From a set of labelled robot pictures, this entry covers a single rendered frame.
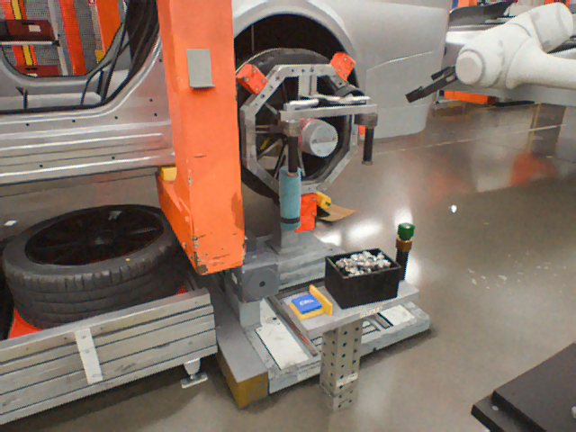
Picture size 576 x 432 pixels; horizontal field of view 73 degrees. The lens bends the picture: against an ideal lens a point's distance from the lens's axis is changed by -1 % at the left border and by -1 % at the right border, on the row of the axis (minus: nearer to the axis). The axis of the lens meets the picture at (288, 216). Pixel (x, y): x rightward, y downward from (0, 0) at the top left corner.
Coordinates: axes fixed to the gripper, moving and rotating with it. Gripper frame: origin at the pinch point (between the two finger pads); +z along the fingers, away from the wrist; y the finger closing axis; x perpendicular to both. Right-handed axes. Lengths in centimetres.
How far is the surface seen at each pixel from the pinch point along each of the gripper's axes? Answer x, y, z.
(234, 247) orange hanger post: -10, -68, 35
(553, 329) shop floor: -130, 28, 23
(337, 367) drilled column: -62, -66, 26
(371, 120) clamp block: -3.0, 3.5, 31.4
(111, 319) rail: -7, -110, 53
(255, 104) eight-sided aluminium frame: 26, -23, 54
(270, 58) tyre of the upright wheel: 38, -8, 51
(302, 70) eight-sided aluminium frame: 27, -2, 45
